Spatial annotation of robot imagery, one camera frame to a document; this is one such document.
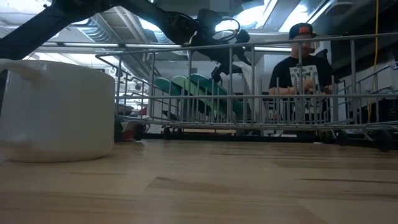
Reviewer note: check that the black aluminium frame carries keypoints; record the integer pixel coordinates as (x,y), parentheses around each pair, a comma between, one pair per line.
(217,136)

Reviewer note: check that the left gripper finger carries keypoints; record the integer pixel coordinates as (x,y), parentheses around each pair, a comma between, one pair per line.
(241,64)
(221,72)

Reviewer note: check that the long ceiling light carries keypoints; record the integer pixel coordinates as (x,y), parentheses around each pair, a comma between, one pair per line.
(93,44)
(273,48)

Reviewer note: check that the dark green plate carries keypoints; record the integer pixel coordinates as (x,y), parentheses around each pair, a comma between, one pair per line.
(163,88)
(211,90)

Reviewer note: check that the silver ceiling duct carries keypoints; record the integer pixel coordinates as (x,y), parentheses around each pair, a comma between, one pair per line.
(93,31)

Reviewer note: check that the red object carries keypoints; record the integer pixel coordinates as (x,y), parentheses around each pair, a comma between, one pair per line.
(142,112)

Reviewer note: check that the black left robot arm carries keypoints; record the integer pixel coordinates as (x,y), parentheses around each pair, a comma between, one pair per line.
(18,40)

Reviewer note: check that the white mug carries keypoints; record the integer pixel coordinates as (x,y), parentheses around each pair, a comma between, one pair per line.
(56,109)

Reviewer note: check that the person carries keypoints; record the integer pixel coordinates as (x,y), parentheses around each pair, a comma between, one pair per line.
(283,74)

